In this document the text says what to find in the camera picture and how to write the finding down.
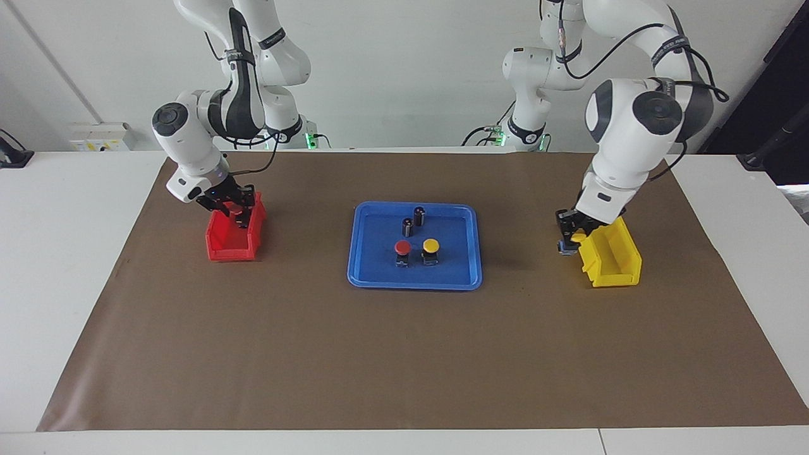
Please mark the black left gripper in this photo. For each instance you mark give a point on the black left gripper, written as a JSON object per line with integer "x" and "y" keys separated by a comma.
{"x": 578, "y": 221}

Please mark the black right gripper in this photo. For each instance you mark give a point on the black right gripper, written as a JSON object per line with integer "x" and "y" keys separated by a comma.
{"x": 227, "y": 197}

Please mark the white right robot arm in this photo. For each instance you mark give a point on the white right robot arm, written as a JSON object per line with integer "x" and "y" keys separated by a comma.
{"x": 189, "y": 139}

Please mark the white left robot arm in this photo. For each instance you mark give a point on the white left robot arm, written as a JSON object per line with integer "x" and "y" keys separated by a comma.
{"x": 632, "y": 126}

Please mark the red storage bin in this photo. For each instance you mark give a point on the red storage bin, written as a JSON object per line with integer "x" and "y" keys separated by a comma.
{"x": 221, "y": 243}

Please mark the yellow storage bin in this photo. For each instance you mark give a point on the yellow storage bin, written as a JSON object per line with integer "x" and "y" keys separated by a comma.
{"x": 622, "y": 272}

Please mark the black cylindrical capacitor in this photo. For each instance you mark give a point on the black cylindrical capacitor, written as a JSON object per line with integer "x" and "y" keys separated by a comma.
{"x": 408, "y": 229}
{"x": 419, "y": 216}

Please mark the brown table mat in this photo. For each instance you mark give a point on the brown table mat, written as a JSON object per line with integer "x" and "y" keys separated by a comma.
{"x": 316, "y": 354}

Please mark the blue plastic tray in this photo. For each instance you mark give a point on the blue plastic tray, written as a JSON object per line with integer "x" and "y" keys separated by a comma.
{"x": 411, "y": 278}

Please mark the grey metallic object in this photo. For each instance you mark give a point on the grey metallic object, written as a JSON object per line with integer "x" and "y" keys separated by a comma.
{"x": 797, "y": 202}

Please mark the small black desktop device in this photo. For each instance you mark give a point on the small black desktop device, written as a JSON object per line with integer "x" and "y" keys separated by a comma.
{"x": 12, "y": 157}

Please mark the black background equipment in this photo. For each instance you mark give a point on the black background equipment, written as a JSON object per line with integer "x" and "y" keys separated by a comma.
{"x": 790, "y": 95}

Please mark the white wall outlet box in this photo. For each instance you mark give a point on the white wall outlet box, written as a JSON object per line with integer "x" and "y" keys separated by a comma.
{"x": 101, "y": 136}

